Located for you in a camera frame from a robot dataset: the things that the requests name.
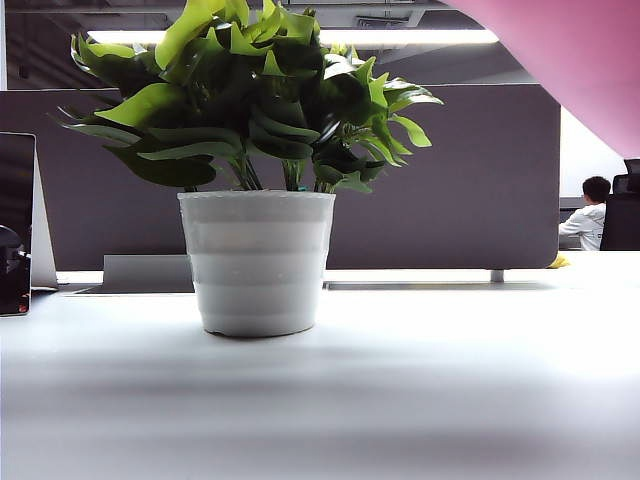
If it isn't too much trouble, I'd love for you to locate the pink plastic watering can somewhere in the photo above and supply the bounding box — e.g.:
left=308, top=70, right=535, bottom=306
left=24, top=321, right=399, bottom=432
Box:
left=444, top=0, right=640, bottom=160

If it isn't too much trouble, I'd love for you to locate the long ceiling light strip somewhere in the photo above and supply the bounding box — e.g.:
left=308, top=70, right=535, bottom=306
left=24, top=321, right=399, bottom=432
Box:
left=85, top=28, right=501, bottom=47

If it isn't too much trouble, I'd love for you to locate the black office chair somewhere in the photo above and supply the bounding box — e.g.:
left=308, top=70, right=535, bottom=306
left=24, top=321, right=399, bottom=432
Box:
left=598, top=158, right=640, bottom=252

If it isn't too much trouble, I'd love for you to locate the black monitor with silver frame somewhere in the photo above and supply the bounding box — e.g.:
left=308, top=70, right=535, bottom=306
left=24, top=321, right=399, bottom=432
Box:
left=0, top=131, right=59, bottom=317

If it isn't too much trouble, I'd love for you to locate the person in white shirt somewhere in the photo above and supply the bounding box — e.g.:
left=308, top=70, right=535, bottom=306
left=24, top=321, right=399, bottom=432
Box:
left=558, top=175, right=612, bottom=252

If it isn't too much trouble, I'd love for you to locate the green plant in white pot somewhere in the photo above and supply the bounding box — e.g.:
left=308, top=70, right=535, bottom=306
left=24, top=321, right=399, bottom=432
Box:
left=49, top=0, right=445, bottom=339

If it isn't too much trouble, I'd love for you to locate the grey cable tray flap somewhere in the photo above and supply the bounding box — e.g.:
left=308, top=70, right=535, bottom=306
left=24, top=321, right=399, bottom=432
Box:
left=102, top=254, right=195, bottom=294

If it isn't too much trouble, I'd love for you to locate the dark grey desk partition panel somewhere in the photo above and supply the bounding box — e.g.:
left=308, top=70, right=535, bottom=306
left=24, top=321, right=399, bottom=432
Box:
left=0, top=82, right=561, bottom=272

